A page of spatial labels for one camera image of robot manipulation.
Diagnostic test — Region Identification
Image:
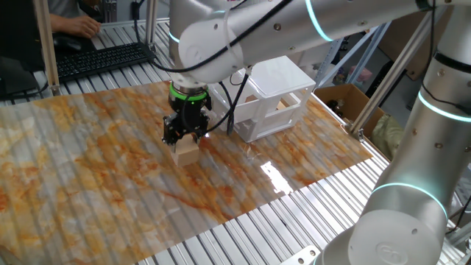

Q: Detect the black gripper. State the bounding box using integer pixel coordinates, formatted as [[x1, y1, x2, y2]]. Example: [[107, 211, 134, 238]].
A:
[[161, 95, 213, 154]]

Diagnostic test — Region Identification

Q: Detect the wooden block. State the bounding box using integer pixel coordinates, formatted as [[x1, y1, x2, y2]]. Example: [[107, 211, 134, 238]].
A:
[[171, 136, 202, 168]]

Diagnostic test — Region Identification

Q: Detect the person's forearm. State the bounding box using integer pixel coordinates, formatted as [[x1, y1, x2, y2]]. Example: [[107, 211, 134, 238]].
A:
[[49, 14, 76, 35]]

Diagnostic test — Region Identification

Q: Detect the person's hand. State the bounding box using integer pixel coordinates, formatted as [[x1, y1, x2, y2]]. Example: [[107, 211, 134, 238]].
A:
[[70, 15, 102, 40]]

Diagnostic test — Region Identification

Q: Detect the orange marble pattern mat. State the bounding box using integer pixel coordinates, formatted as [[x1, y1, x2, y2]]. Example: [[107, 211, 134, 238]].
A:
[[0, 72, 373, 265]]

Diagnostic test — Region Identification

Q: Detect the black keyboard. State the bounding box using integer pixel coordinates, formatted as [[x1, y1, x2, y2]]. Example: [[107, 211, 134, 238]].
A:
[[54, 41, 156, 82]]

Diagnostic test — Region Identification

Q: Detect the black computer mouse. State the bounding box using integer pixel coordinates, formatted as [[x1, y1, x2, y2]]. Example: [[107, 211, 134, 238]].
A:
[[53, 35, 82, 52]]

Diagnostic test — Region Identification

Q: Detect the dark item in box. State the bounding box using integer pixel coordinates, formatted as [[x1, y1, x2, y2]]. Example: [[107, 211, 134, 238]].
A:
[[326, 98, 347, 119]]

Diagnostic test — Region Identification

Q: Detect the white mounting plate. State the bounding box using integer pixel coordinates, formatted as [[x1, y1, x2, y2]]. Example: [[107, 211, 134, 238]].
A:
[[281, 245, 321, 265]]

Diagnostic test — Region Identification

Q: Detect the open cardboard box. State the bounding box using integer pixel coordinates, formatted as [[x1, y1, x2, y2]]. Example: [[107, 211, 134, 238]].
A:
[[314, 83, 386, 139]]

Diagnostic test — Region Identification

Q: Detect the person's grey shirt torso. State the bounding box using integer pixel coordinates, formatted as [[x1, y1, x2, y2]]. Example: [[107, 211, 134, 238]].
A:
[[47, 0, 88, 19]]

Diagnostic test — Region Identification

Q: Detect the pink item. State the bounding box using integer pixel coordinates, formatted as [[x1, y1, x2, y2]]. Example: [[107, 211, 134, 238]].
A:
[[347, 65, 373, 84]]

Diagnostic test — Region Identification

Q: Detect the grey metal shelf rack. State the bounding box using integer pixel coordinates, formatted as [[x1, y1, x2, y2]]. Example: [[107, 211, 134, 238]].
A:
[[316, 21, 392, 88]]

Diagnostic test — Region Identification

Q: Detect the large black screen panel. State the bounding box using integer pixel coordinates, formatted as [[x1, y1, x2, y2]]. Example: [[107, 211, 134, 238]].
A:
[[0, 0, 49, 100]]

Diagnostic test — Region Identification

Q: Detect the olive green bag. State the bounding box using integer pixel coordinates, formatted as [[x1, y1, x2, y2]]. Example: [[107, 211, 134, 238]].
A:
[[369, 113, 406, 160]]

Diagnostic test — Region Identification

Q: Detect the brown cardboard board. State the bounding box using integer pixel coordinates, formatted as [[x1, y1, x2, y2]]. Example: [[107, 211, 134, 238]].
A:
[[377, 7, 453, 81]]

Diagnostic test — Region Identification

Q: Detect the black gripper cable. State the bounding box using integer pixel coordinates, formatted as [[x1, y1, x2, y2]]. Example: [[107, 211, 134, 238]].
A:
[[149, 0, 295, 136]]

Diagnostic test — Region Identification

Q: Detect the white drawer cabinet frame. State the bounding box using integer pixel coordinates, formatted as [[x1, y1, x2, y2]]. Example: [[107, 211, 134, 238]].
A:
[[235, 54, 317, 144]]

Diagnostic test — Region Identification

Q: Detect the upright aluminium frame post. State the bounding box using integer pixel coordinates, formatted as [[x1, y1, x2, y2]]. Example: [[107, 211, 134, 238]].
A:
[[144, 0, 158, 51]]

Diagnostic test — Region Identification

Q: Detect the aluminium table end rail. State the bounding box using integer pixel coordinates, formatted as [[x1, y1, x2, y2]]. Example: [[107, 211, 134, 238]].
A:
[[101, 16, 171, 29]]

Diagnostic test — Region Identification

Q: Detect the black desk cable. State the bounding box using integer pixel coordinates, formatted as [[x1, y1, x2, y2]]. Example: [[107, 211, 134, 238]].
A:
[[0, 81, 51, 103]]

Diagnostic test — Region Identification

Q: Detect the tan frame post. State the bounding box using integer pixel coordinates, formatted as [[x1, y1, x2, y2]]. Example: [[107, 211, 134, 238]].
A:
[[32, 0, 62, 96]]

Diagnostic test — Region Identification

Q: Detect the slanted aluminium frame post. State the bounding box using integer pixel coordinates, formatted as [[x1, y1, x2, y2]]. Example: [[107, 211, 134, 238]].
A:
[[347, 9, 448, 143]]

